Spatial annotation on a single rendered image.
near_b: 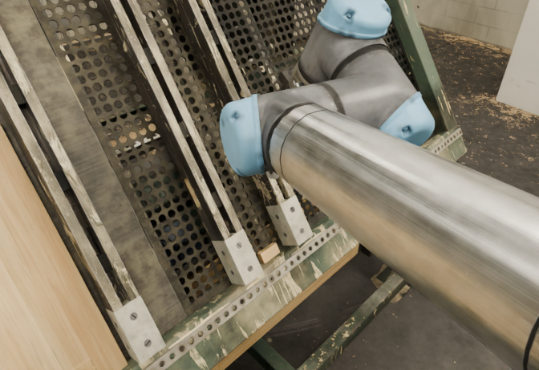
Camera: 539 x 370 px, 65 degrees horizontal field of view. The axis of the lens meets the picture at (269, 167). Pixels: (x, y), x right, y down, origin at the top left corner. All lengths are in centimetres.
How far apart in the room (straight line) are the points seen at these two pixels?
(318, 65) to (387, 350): 174
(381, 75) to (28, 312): 79
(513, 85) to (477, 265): 419
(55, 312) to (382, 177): 82
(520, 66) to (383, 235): 410
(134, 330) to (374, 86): 72
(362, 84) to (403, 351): 179
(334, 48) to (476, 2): 553
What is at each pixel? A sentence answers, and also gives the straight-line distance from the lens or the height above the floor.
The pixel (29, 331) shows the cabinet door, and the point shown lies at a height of 103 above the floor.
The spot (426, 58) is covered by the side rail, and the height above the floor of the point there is 115.
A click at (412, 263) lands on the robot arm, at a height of 159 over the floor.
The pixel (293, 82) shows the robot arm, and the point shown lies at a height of 153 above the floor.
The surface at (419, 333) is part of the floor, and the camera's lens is 221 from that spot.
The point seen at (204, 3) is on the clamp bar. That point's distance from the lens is 116.
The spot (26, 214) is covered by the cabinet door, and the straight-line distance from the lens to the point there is 97.
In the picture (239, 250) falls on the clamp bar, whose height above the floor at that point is 99.
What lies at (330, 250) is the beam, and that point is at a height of 85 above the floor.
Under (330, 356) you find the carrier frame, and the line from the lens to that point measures 185.
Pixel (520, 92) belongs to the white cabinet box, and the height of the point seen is 14.
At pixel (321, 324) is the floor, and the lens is 214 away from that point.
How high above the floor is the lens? 176
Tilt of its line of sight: 35 degrees down
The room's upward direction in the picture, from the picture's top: straight up
